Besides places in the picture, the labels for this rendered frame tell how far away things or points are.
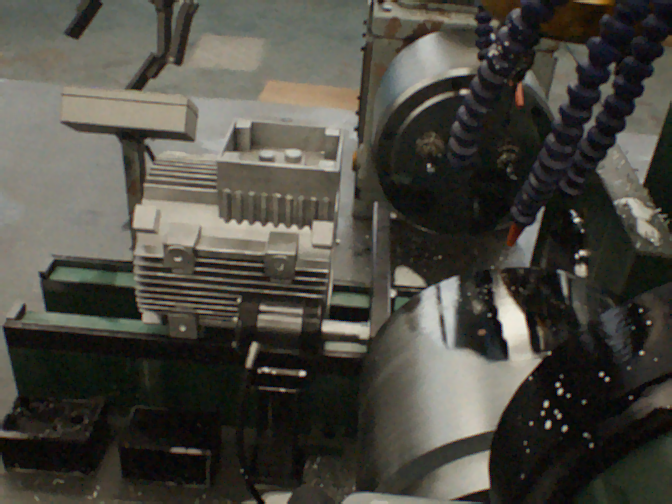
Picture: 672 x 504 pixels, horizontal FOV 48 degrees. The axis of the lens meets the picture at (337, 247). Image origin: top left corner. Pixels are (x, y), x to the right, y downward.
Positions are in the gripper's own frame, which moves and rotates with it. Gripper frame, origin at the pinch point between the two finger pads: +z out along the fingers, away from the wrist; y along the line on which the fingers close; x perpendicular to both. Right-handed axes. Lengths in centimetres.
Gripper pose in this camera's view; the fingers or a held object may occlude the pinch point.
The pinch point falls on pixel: (104, 58)
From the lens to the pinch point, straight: 121.6
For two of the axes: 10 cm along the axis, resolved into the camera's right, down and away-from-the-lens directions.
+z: -6.3, 7.5, 2.0
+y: 7.3, 6.6, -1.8
